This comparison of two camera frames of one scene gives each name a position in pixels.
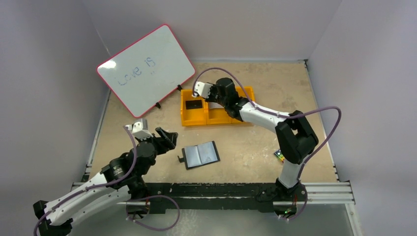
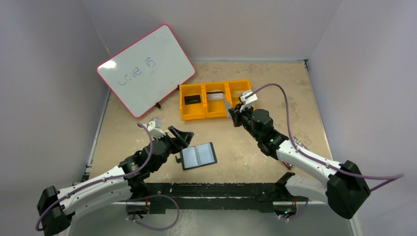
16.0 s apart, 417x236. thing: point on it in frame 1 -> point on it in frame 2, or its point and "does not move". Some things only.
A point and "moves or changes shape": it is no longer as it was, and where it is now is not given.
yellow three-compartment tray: x=195 y=111 moves or changes shape
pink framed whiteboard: x=147 y=68 does not move
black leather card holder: x=197 y=155 does not move
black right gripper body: x=211 y=96 -> x=235 y=112
